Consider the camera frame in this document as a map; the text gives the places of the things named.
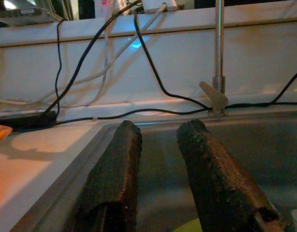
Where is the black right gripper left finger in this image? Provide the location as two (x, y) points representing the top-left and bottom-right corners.
(75, 119), (143, 232)

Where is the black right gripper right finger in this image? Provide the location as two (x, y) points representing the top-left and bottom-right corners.
(176, 119), (285, 232)

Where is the green plate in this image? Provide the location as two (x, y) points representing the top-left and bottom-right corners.
(177, 218), (203, 232)

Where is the stainless steel sink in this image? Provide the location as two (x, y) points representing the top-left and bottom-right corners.
(10, 112), (297, 232)

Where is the black power adapter brick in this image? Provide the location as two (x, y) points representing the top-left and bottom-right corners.
(0, 110), (57, 131)

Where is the orange plastic plate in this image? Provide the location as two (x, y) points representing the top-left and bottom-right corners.
(0, 124), (14, 148)

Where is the steel sink faucet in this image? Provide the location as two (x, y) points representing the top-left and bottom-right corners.
(198, 0), (229, 118)

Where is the white power adapter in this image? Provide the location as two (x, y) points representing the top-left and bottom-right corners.
(141, 0), (179, 14)

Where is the grey flat device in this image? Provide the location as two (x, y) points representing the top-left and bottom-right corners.
(0, 6), (68, 27)

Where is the thick black cable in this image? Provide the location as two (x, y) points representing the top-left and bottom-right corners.
(42, 0), (143, 116)

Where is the white cable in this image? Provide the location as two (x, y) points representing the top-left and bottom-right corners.
(59, 0), (120, 108)
(0, 2), (168, 107)

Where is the thin black cable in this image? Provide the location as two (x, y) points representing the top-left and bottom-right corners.
(54, 18), (68, 116)

